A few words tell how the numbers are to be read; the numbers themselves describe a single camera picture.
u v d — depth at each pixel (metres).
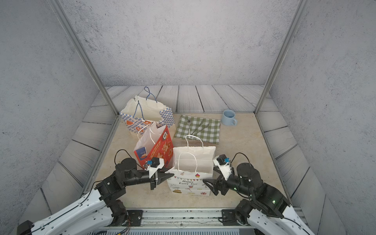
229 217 0.73
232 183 0.55
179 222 0.73
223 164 0.54
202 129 1.10
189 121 1.14
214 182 0.55
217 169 0.66
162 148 0.82
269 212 0.44
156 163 0.56
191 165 0.84
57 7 0.70
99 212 0.60
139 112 0.82
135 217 0.73
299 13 0.71
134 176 0.57
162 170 0.58
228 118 1.10
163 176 0.61
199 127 1.11
